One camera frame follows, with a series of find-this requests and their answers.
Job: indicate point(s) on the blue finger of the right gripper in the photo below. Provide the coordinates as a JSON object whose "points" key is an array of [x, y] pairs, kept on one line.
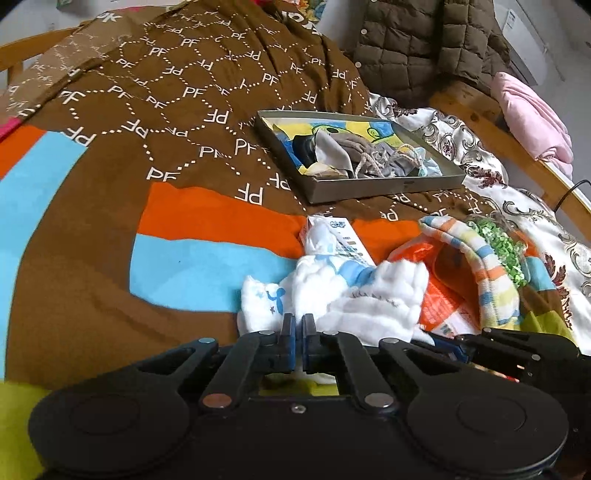
{"points": [[450, 347]]}

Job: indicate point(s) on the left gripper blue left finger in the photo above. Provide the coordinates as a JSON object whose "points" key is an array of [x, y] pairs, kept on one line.
{"points": [[287, 344]]}

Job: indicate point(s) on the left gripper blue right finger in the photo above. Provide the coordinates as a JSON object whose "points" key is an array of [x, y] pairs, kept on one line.
{"points": [[311, 345]]}

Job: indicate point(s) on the striped knit garment yellow cuff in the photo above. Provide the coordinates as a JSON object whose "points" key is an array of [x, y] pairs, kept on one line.
{"points": [[498, 297]]}

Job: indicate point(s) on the white textured baby cloth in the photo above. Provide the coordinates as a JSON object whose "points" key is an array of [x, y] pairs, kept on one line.
{"points": [[344, 295]]}

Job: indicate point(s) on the light blue printed cloth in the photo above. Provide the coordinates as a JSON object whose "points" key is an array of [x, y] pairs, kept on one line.
{"points": [[426, 166]]}

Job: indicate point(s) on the grey sock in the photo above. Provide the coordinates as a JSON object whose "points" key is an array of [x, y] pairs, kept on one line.
{"points": [[329, 152]]}

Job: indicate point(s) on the grey drawstring pouch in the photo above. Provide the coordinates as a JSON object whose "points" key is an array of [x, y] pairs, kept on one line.
{"points": [[375, 160]]}

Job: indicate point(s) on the orange plastic package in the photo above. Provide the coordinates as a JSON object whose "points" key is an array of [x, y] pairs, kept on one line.
{"points": [[450, 306]]}

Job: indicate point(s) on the white medicine box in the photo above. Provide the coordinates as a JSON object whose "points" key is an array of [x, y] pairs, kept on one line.
{"points": [[327, 235]]}

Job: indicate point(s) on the white floral satin quilt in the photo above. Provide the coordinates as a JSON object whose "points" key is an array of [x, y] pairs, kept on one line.
{"points": [[487, 175]]}

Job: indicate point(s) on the grey tray with drawing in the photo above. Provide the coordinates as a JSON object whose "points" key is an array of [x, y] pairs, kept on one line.
{"points": [[290, 137]]}

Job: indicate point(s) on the colourful striped brown quilt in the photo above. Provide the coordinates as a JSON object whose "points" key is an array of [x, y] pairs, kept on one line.
{"points": [[137, 195]]}

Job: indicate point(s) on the pink folded blanket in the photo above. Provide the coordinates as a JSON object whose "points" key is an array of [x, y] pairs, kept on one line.
{"points": [[533, 123]]}

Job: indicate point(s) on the brown quilted jacket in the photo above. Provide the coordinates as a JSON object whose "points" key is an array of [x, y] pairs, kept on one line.
{"points": [[407, 50]]}

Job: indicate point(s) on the white air conditioner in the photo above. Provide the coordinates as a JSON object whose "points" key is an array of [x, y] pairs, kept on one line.
{"points": [[531, 58]]}

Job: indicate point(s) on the wooden bed frame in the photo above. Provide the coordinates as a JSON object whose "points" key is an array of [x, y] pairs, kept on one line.
{"points": [[456, 99]]}

